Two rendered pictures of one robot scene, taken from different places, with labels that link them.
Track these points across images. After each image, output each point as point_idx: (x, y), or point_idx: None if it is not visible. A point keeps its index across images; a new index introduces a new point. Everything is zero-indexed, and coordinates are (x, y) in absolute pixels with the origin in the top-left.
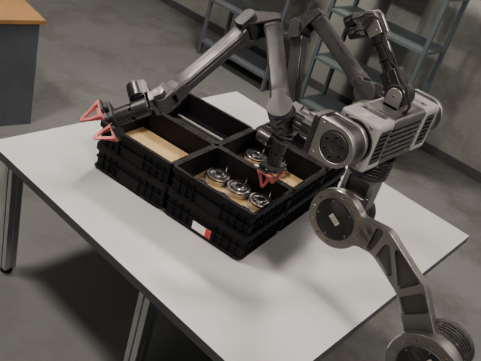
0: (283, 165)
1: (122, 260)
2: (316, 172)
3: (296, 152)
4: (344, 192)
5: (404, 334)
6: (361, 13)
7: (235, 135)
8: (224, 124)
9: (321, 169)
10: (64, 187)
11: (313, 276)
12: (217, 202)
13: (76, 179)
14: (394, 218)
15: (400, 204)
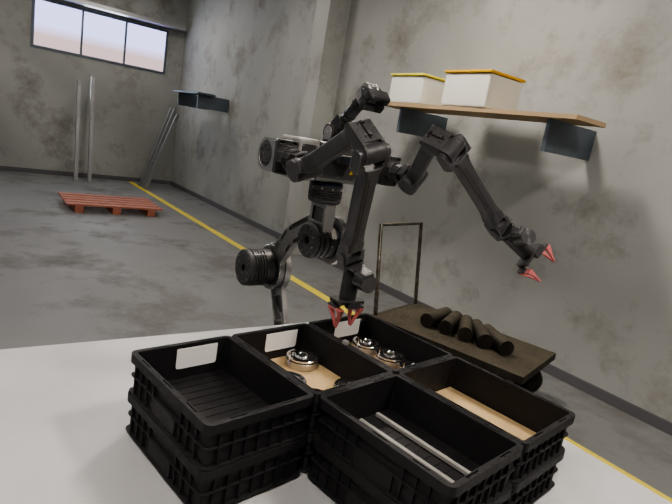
0: (334, 296)
1: None
2: (254, 332)
3: (263, 354)
4: (339, 217)
5: (290, 257)
6: (376, 90)
7: (360, 384)
8: (361, 445)
9: (241, 334)
10: (566, 455)
11: None
12: (395, 340)
13: (561, 466)
14: (77, 382)
15: (19, 399)
